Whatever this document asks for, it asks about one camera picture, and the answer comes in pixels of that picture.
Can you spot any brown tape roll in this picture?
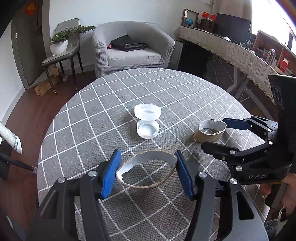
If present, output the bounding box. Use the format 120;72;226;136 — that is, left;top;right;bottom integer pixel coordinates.
193;120;227;143

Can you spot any torn cardboard ring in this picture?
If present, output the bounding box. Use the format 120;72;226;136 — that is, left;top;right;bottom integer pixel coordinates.
115;150;178;189

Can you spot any white plastic cup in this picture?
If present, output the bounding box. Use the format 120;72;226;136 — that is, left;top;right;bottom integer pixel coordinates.
134;104;162;121

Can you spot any beige fringed desk cloth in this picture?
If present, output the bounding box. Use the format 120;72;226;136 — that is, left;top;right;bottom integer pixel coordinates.
175;26;277;102

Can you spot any wooden shelf box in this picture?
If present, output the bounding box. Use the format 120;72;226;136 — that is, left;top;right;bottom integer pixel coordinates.
252;30;295;75

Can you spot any black table leg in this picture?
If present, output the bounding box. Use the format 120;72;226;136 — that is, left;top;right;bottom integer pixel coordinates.
1;154;38;174

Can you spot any white plastic lid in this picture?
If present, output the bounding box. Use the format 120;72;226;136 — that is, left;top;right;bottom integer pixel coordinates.
137;120;159;140

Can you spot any grey checked round tablecloth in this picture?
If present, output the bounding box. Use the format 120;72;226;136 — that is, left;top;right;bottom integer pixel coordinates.
38;68;250;240

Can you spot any white patterned tablecloth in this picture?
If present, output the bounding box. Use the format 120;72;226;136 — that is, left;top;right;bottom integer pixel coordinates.
0;123;23;154

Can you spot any black monitor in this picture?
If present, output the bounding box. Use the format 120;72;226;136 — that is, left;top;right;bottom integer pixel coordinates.
214;13;251;43

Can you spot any cardboard box on floor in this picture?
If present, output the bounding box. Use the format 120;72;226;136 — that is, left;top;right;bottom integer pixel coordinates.
35;68;61;96

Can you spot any small blue globe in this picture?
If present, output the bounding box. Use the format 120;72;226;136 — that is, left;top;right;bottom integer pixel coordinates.
184;18;194;28

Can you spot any framed picture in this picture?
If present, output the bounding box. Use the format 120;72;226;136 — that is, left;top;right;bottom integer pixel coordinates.
181;9;199;28

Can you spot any grey armchair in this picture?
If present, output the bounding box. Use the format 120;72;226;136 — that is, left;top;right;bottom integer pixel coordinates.
92;21;175;78

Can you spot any black bag on armchair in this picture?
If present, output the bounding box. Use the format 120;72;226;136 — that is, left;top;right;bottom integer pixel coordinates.
107;35;147;52

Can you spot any grey dining chair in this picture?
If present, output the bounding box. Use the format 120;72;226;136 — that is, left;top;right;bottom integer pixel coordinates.
41;17;84;95

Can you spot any potted green plant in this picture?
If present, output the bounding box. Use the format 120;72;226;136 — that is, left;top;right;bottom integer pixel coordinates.
50;25;95;56

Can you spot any grey door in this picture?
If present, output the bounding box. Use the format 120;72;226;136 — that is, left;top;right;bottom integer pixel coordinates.
11;1;46;89

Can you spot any red fu door sticker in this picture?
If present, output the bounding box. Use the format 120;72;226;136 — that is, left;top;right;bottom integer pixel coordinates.
25;2;38;16

